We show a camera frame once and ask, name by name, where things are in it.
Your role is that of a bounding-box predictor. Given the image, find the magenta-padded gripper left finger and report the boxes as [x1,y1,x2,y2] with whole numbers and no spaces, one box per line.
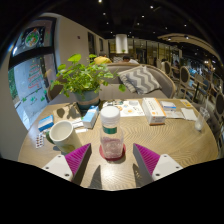
[42,143,93,187]

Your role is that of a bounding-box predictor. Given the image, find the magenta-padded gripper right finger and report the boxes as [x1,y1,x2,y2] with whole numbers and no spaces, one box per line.
[132,142,184,186]

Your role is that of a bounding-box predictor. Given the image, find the clear plastic bottle white cap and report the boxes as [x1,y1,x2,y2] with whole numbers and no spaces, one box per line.
[99,105,125,160]

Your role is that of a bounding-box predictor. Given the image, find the pill blister pack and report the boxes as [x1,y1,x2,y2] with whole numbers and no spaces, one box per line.
[34,132,46,149]

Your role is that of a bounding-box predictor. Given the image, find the flat round red coaster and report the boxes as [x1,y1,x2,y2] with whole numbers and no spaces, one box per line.
[98,143,127,162]

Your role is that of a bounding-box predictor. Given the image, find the flat blue box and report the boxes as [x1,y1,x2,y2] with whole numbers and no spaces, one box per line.
[37,114,55,133]

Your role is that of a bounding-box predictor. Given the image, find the white orange carton box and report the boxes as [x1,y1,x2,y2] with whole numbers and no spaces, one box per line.
[141,97,167,126]

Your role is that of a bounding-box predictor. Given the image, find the white paper sheet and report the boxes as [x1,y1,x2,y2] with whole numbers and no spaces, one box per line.
[180,107,199,122]

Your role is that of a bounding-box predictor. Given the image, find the light blue small carton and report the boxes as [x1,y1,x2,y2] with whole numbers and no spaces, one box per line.
[81,105,100,130]

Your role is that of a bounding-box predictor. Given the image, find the clear plastic cup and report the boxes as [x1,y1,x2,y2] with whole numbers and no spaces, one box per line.
[194,106,211,132]

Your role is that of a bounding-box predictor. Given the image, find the small white blue box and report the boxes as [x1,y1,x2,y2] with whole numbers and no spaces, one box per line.
[160,100,178,112]

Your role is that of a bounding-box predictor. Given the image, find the printed paper sheet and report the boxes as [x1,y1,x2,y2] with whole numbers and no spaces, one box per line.
[102,99,146,118]

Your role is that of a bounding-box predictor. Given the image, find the grey curved sofa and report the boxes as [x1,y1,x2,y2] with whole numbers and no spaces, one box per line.
[46,62,178,103]

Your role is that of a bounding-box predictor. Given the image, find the grey white chevron cushion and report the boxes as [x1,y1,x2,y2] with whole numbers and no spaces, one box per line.
[117,64,163,96]

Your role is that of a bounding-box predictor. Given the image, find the dining chairs group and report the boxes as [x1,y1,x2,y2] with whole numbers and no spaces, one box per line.
[154,58,224,134]

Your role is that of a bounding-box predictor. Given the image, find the green potted plant blue pot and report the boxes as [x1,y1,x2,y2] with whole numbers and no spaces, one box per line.
[49,53,128,111]

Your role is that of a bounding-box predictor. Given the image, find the window with festive stickers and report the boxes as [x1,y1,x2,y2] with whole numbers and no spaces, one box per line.
[8,18,58,121]

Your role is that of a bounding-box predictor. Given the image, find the person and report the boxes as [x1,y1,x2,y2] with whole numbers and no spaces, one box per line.
[121,54,140,65]
[93,54,113,66]

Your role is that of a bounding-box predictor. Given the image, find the white cylindrical column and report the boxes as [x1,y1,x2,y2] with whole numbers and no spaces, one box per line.
[115,33,129,54]

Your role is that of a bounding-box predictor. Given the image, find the ceiling spot lights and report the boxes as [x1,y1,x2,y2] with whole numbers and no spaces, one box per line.
[96,0,208,44]

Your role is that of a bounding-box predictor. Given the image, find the white mug green handle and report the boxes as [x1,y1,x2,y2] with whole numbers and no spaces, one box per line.
[45,119,83,154]

